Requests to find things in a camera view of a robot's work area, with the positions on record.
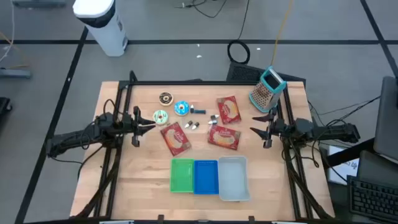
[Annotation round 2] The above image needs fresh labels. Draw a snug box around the mint green frosted toy donut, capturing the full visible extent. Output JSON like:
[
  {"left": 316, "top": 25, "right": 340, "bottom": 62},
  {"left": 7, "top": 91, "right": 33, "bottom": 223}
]
[{"left": 152, "top": 110, "right": 170, "bottom": 126}]

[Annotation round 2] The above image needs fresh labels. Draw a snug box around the coiled black cable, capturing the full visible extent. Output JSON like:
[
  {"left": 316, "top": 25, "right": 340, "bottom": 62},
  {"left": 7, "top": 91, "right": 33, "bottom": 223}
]
[{"left": 226, "top": 39, "right": 251, "bottom": 65}]

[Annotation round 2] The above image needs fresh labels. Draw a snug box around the long black cable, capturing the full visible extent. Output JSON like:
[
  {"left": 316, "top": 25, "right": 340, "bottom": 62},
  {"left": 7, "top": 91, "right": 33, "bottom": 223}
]
[{"left": 238, "top": 0, "right": 251, "bottom": 41}]

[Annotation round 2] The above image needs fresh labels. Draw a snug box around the blue frosted toy donut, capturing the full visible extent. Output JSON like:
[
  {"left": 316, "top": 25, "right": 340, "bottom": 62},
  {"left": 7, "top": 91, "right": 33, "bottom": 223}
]
[{"left": 174, "top": 100, "right": 190, "bottom": 116}]

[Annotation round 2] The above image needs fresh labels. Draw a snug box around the black perforated mat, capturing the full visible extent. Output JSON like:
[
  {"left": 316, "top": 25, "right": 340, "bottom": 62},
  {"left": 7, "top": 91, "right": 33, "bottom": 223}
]
[{"left": 226, "top": 61, "right": 307, "bottom": 86}]

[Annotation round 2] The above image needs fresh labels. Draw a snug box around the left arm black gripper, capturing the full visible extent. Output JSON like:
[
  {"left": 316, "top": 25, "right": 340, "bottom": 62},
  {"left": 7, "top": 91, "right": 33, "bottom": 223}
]
[{"left": 123, "top": 106, "right": 156, "bottom": 147}]

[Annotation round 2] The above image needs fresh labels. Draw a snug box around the chocolate frosted toy donut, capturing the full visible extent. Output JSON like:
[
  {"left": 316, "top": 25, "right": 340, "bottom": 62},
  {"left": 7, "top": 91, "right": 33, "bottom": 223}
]
[{"left": 159, "top": 91, "right": 174, "bottom": 106}]

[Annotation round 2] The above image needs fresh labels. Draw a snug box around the red cracker packet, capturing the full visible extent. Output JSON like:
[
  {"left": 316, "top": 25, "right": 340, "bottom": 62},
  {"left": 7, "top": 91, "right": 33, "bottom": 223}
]
[
  {"left": 160, "top": 121, "right": 192, "bottom": 157},
  {"left": 216, "top": 95, "right": 243, "bottom": 125},
  {"left": 207, "top": 124, "right": 242, "bottom": 151}
]

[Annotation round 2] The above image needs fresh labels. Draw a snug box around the teal metal box grater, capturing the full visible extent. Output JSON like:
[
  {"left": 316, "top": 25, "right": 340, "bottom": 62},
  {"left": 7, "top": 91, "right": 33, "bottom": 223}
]
[{"left": 248, "top": 65, "right": 287, "bottom": 113}]

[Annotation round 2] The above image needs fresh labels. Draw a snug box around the grey floor stand base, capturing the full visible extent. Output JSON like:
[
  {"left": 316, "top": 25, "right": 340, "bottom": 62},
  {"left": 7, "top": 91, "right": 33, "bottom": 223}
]
[
  {"left": 0, "top": 68, "right": 32, "bottom": 79},
  {"left": 12, "top": 0, "right": 67, "bottom": 9}
]

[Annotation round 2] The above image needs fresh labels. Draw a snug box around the yellow cable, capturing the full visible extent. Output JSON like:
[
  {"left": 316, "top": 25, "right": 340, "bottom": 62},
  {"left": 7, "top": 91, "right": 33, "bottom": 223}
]
[{"left": 271, "top": 0, "right": 295, "bottom": 66}]

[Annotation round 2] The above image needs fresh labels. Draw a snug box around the black aluminium table frame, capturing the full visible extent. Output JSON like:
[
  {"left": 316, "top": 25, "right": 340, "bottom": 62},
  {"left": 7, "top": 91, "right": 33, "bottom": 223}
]
[{"left": 70, "top": 70, "right": 335, "bottom": 222}]

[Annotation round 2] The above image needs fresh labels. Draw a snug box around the white trash can black bag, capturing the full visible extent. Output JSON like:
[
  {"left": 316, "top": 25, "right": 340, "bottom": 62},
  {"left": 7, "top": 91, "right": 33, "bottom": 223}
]
[{"left": 72, "top": 0, "right": 129, "bottom": 58}]

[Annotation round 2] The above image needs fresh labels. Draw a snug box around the green plastic slotted basket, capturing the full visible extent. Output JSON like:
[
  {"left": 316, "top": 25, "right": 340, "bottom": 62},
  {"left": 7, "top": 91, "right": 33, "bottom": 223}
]
[{"left": 169, "top": 157, "right": 195, "bottom": 194}]

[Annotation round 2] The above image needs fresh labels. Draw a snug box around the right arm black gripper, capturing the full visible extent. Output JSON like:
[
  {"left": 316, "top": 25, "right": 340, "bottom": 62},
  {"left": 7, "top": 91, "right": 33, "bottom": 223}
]
[{"left": 249, "top": 107, "right": 285, "bottom": 149}]

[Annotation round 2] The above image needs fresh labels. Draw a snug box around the grey laptop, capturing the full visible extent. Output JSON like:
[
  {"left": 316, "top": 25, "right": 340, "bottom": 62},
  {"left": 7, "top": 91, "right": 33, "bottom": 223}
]
[{"left": 356, "top": 150, "right": 398, "bottom": 187}]

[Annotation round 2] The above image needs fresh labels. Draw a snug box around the blue plastic slotted basket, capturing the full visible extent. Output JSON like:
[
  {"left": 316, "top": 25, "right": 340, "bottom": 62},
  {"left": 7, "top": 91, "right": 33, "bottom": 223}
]
[{"left": 193, "top": 159, "right": 220, "bottom": 195}]

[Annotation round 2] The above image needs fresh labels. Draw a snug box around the black floor object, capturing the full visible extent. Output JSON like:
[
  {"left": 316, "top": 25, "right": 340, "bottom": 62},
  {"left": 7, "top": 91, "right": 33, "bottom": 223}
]
[{"left": 0, "top": 96, "right": 12, "bottom": 121}]

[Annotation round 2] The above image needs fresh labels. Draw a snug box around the grey plastic bin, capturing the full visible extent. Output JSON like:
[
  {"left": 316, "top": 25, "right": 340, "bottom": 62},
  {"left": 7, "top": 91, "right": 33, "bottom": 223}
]
[{"left": 217, "top": 155, "right": 251, "bottom": 202}]

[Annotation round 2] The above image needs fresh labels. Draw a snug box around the white paper sheet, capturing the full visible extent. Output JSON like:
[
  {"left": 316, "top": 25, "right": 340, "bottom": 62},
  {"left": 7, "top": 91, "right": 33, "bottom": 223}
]
[{"left": 327, "top": 145, "right": 360, "bottom": 186}]

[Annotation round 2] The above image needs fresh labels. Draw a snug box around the black computer keyboard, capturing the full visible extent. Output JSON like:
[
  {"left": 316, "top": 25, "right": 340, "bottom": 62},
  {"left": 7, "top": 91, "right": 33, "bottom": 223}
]
[{"left": 346, "top": 175, "right": 398, "bottom": 223}]

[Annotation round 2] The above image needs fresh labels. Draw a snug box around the grey monitor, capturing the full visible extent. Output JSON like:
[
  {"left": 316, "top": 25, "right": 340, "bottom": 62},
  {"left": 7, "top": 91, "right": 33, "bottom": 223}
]
[{"left": 373, "top": 76, "right": 398, "bottom": 165}]

